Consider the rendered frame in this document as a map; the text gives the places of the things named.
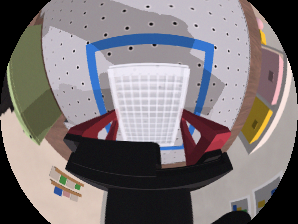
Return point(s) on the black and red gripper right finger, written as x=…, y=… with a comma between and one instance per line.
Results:
x=213, y=136

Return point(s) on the blue tape outline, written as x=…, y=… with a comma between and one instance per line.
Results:
x=150, y=38

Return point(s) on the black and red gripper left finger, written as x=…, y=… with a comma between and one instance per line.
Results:
x=92, y=127

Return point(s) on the white well plate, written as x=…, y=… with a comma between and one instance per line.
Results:
x=149, y=119

